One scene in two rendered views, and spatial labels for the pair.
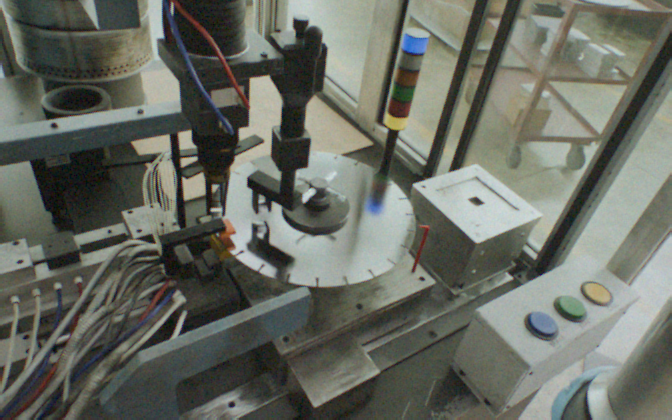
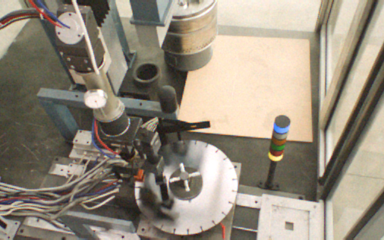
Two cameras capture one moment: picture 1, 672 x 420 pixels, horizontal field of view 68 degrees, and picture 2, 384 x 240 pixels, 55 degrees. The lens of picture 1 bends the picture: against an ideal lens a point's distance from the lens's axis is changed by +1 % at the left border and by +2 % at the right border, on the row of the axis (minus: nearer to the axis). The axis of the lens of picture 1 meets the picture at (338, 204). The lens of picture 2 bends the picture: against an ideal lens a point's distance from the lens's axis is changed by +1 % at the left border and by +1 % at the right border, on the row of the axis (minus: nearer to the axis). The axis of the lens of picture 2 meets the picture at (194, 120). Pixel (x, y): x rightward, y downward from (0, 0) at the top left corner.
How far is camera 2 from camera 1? 0.79 m
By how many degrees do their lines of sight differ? 40
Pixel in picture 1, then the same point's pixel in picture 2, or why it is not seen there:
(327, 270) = (159, 217)
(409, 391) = not seen: outside the picture
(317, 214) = (179, 188)
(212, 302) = (127, 197)
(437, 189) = (274, 205)
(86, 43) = (171, 37)
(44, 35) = not seen: hidden behind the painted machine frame
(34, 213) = not seen: hidden behind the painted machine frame
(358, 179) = (221, 178)
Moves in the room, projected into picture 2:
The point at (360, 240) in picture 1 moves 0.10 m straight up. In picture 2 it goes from (187, 212) to (184, 198)
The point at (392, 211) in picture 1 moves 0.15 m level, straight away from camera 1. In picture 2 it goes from (217, 206) to (257, 182)
